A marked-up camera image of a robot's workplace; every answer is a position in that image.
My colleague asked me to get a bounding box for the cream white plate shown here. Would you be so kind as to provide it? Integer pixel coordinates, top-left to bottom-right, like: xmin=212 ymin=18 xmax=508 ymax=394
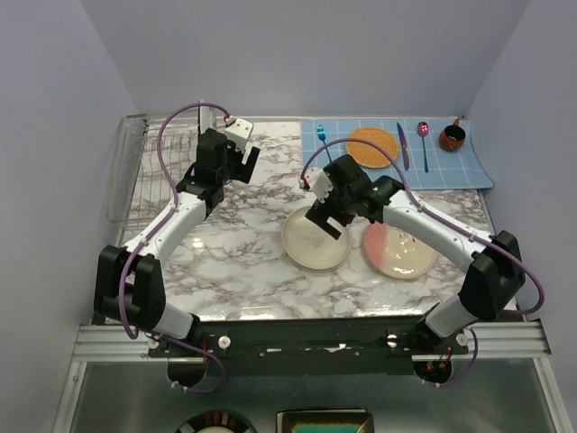
xmin=281 ymin=207 xmax=352 ymax=256

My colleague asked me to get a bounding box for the pink and cream plate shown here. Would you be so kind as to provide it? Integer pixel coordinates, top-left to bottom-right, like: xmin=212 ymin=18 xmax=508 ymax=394
xmin=362 ymin=223 xmax=437 ymax=280

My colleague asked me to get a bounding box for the wire dish rack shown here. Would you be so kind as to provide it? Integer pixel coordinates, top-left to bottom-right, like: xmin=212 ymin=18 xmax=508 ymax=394
xmin=106 ymin=109 xmax=217 ymax=230

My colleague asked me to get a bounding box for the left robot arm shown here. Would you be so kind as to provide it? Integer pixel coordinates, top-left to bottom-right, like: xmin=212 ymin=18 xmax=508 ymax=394
xmin=94 ymin=118 xmax=260 ymax=356

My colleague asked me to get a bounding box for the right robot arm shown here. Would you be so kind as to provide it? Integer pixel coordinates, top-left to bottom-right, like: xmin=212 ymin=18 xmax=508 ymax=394
xmin=302 ymin=155 xmax=526 ymax=354

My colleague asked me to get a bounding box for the woven wicker trivet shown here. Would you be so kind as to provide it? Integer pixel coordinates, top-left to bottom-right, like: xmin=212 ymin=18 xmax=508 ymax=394
xmin=345 ymin=126 xmax=399 ymax=169

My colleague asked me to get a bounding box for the blue metal fork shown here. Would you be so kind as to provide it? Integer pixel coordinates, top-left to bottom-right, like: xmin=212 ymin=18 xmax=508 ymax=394
xmin=316 ymin=124 xmax=333 ymax=162

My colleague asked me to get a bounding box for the iridescent table knife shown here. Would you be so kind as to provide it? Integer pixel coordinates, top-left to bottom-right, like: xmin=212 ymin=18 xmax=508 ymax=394
xmin=396 ymin=122 xmax=410 ymax=170

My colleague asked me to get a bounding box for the blue tiled placemat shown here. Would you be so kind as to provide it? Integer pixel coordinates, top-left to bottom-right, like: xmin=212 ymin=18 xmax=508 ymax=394
xmin=301 ymin=117 xmax=493 ymax=190

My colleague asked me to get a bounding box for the iridescent spoon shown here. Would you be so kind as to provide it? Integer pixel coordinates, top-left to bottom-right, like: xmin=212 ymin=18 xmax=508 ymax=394
xmin=417 ymin=122 xmax=429 ymax=173

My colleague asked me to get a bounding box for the brown ceramic cup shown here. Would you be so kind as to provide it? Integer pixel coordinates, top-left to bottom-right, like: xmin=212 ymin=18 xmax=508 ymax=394
xmin=438 ymin=119 xmax=466 ymax=152

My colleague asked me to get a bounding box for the black mounting base bar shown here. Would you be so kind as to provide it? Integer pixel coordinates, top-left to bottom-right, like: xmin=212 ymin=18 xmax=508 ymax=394
xmin=147 ymin=311 xmax=470 ymax=377

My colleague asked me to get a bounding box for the dark rectangular tray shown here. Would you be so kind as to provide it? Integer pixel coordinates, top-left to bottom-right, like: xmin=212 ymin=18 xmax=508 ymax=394
xmin=276 ymin=408 xmax=375 ymax=433

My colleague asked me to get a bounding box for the round striped object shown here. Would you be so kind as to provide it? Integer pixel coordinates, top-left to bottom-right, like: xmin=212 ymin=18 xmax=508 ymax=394
xmin=175 ymin=410 xmax=256 ymax=433

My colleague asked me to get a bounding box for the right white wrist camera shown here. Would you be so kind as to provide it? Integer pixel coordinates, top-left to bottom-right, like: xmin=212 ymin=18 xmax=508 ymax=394
xmin=299 ymin=167 xmax=333 ymax=203

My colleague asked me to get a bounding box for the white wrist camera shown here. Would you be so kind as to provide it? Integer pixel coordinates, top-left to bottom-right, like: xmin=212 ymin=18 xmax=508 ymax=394
xmin=224 ymin=116 xmax=254 ymax=161
xmin=299 ymin=167 xmax=333 ymax=203

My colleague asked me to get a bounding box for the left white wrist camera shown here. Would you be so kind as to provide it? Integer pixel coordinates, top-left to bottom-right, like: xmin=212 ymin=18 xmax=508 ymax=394
xmin=224 ymin=116 xmax=254 ymax=161

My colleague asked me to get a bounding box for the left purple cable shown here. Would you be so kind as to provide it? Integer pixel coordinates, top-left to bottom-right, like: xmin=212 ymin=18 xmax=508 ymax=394
xmin=118 ymin=102 xmax=233 ymax=394

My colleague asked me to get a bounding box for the aluminium extrusion rail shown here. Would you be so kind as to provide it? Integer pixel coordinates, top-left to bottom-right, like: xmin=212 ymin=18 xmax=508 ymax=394
xmin=72 ymin=321 xmax=552 ymax=363

